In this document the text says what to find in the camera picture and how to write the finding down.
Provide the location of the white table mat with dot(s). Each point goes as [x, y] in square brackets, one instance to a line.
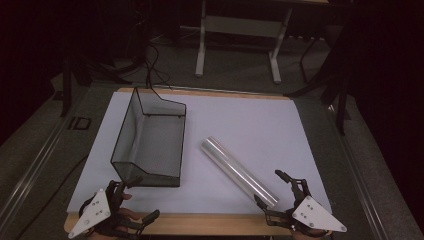
[253, 130]

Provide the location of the person's right hand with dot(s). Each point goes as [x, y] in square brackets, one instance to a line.
[305, 236]

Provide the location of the clear plastic film roll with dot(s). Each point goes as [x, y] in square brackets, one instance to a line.
[235, 170]

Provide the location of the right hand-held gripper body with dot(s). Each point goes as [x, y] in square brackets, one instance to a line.
[313, 215]

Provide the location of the metal floor rail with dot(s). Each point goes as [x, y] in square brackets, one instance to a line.
[358, 173]
[31, 173]

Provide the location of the black floor socket plate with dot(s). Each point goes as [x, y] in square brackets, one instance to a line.
[80, 123]

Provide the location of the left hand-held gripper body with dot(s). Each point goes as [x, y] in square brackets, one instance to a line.
[95, 210]

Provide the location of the wooden table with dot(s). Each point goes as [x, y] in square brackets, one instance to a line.
[206, 225]

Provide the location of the white metal desk frame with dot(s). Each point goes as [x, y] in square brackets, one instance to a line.
[241, 26]

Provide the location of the person's left hand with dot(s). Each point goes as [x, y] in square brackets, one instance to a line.
[130, 215]

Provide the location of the black metal stand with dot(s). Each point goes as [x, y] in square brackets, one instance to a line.
[66, 83]
[340, 100]

